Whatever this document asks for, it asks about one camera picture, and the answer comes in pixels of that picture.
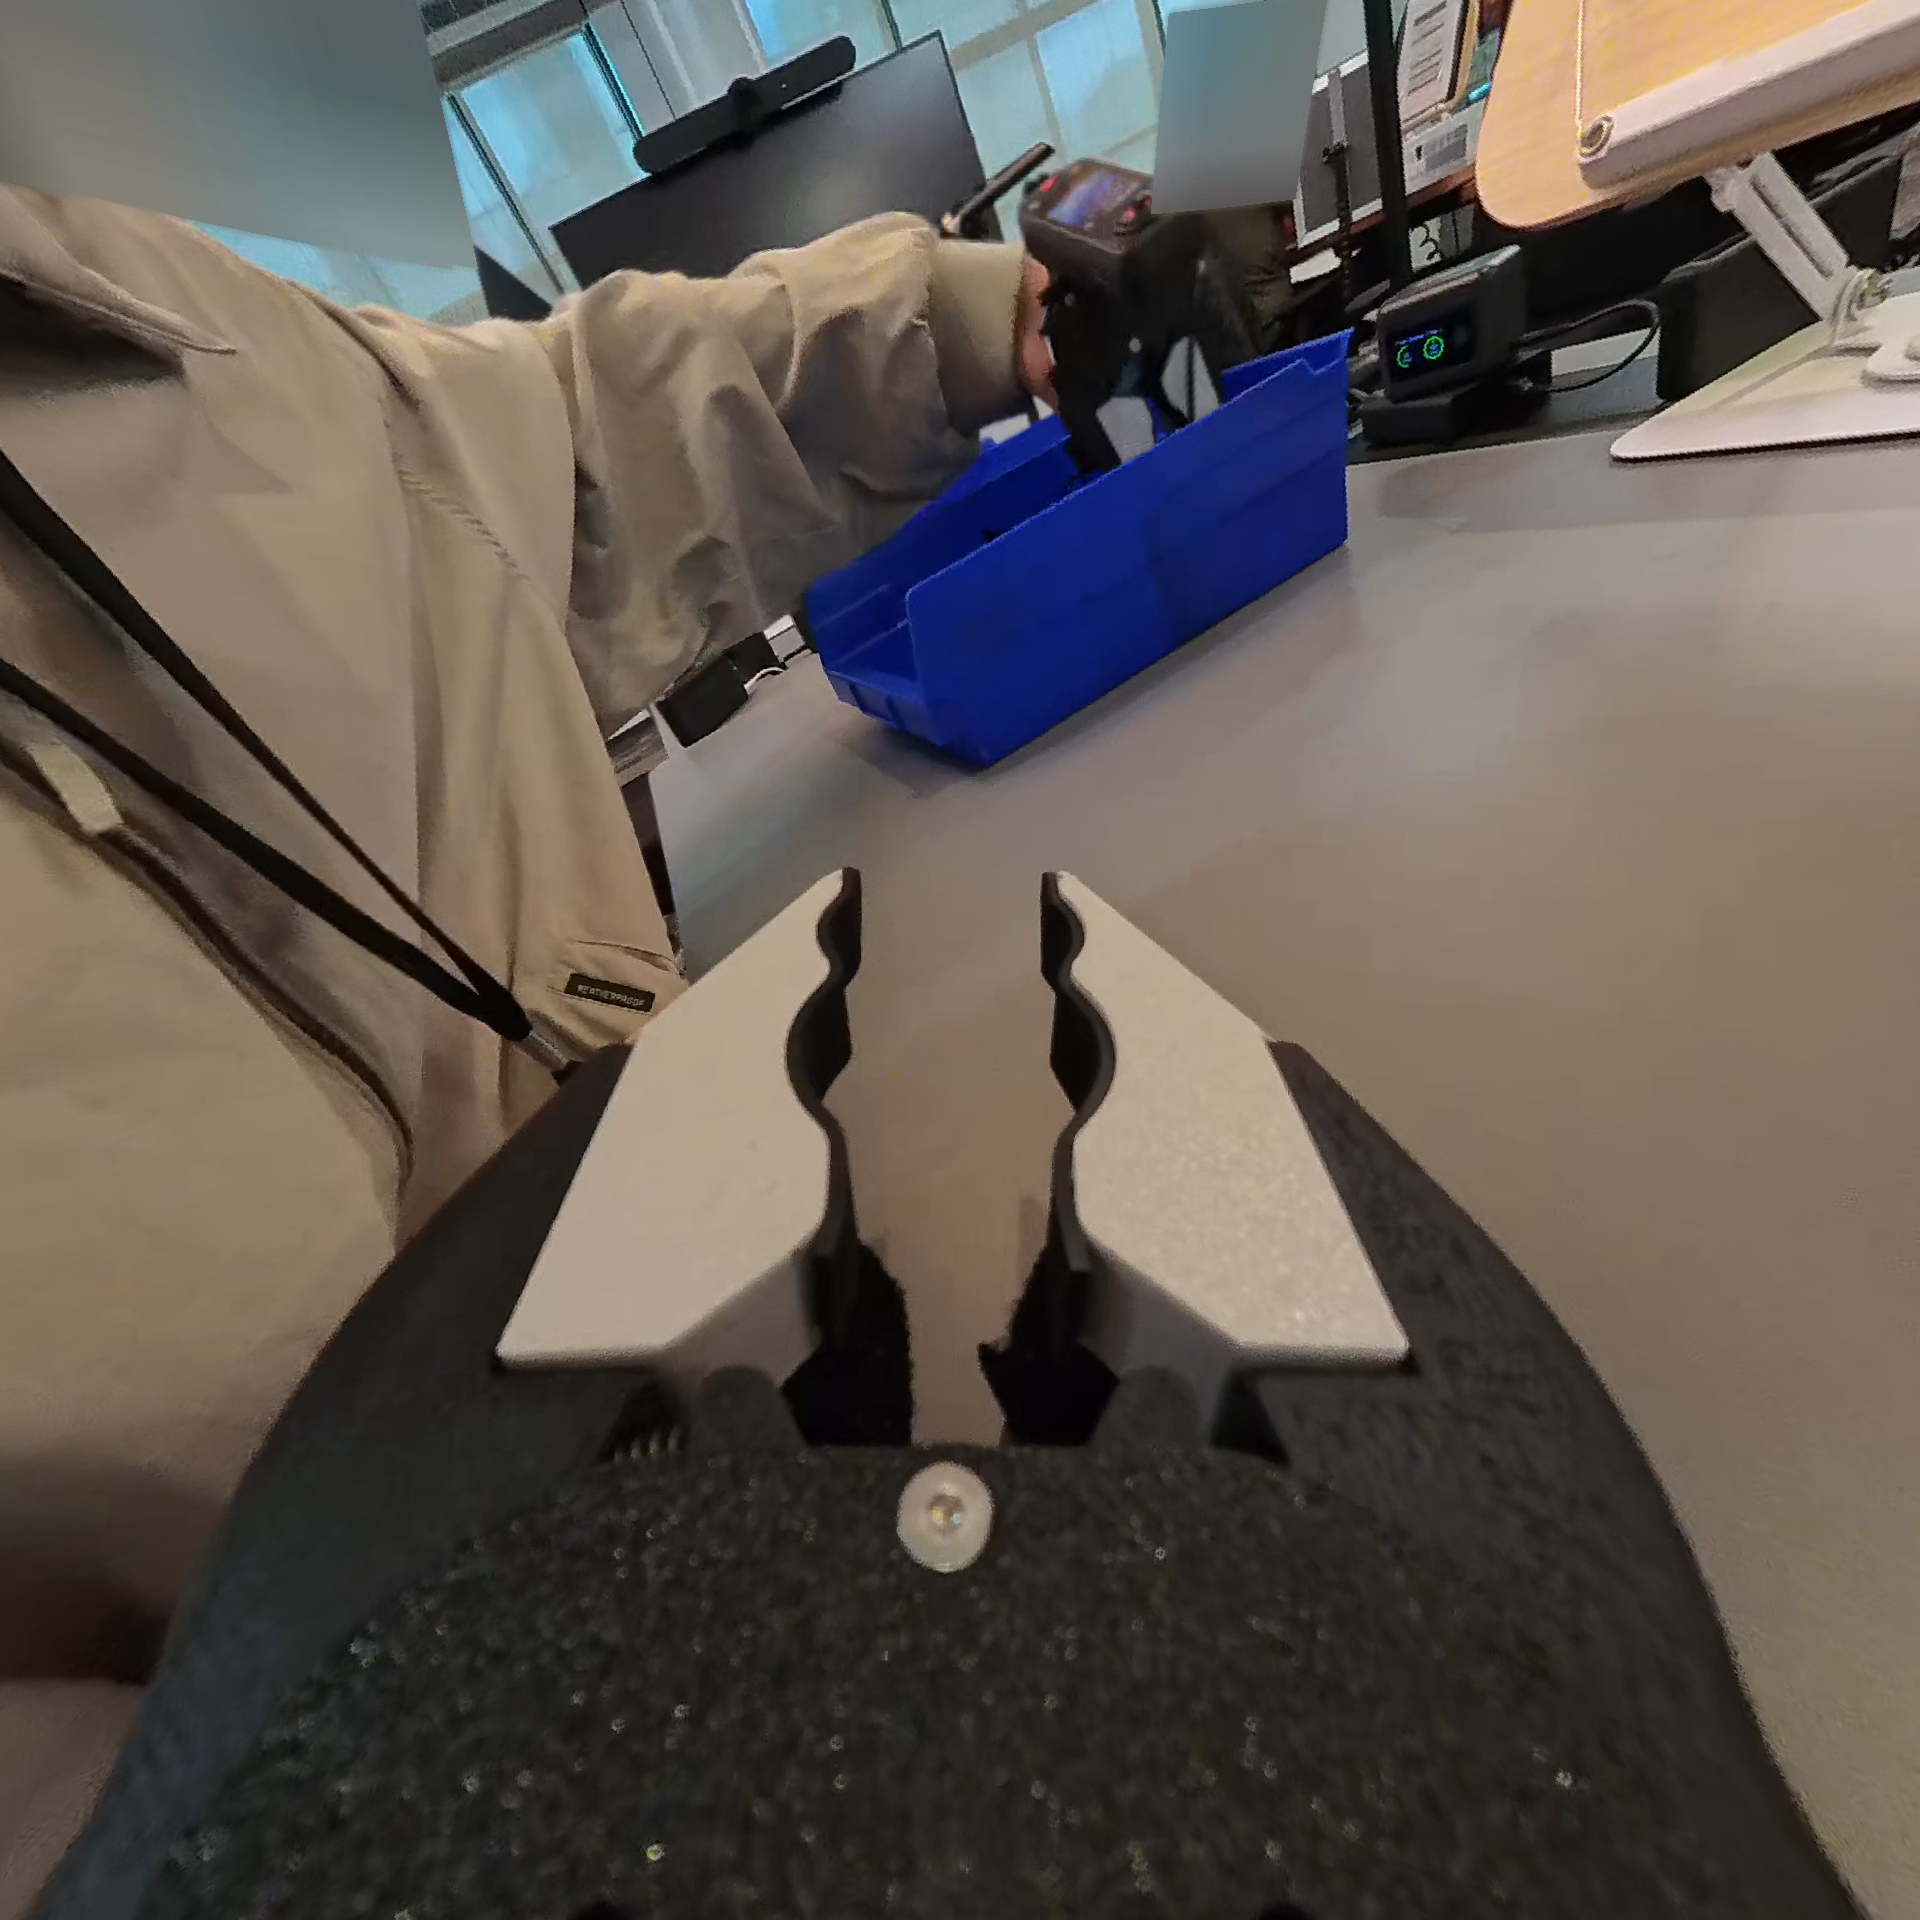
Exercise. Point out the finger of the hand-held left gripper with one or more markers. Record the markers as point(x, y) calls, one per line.
point(1190, 387)

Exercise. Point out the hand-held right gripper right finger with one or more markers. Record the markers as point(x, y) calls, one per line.
point(1231, 1202)

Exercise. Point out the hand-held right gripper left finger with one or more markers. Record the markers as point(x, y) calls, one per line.
point(675, 1202)

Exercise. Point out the blue plastic bin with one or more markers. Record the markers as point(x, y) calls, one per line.
point(1140, 600)

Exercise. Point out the person's left forearm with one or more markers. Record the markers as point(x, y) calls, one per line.
point(825, 360)

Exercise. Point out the grey desk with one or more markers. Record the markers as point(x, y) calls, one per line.
point(1499, 826)

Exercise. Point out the black desk clamp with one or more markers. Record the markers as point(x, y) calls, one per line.
point(713, 698)

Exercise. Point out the person's left hand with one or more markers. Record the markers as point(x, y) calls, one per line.
point(1035, 332)

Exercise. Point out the black monitor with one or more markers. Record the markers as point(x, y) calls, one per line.
point(841, 196)

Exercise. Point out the black power station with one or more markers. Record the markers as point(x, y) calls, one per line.
point(1477, 302)

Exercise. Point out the black webcam bar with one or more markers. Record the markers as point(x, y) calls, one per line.
point(734, 136)

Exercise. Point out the wooden laptop stand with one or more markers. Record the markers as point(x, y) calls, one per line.
point(1531, 136)

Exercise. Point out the black adapter box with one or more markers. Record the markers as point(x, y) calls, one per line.
point(1740, 332)

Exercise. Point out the person's beige jacket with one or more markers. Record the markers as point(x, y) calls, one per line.
point(224, 749)

